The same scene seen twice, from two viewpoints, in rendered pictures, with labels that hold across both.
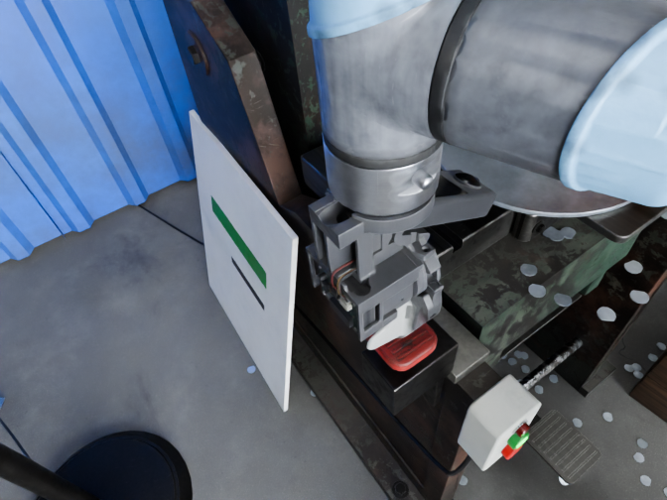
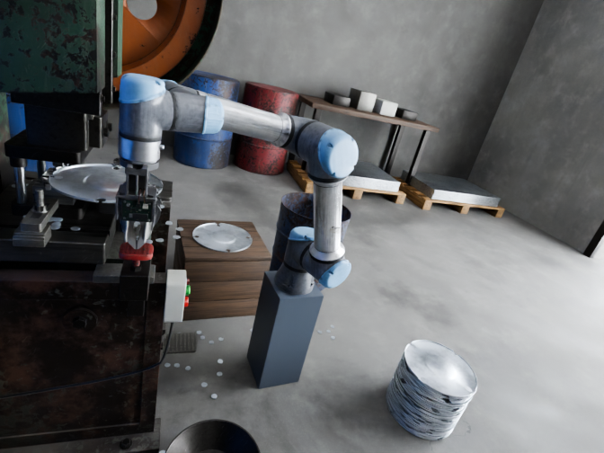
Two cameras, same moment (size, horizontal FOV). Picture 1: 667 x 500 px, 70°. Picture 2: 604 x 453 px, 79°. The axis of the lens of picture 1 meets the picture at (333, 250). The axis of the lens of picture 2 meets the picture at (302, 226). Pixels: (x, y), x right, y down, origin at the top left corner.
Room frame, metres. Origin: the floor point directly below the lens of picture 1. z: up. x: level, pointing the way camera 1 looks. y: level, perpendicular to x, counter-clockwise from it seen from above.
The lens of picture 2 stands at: (-0.18, 0.60, 1.22)
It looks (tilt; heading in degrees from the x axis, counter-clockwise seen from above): 24 degrees down; 277
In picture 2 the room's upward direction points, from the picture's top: 14 degrees clockwise
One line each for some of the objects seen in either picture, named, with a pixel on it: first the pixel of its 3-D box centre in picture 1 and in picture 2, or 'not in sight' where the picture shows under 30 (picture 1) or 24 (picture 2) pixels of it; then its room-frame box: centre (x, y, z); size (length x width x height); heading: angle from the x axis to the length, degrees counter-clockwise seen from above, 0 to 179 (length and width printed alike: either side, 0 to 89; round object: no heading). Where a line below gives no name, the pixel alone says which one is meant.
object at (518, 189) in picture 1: (540, 139); (109, 182); (0.51, -0.29, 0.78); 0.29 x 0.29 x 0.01
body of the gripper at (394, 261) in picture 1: (375, 246); (137, 188); (0.24, -0.03, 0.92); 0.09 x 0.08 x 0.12; 119
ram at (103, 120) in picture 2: not in sight; (72, 84); (0.58, -0.25, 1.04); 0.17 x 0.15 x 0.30; 29
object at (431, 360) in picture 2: not in sight; (439, 366); (-0.70, -0.66, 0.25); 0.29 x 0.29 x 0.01
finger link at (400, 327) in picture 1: (390, 328); (144, 234); (0.23, -0.04, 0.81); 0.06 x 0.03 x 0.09; 119
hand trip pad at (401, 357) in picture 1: (398, 348); (136, 262); (0.26, -0.06, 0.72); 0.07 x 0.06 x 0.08; 29
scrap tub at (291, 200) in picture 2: not in sight; (307, 242); (0.01, -1.40, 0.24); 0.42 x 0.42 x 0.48
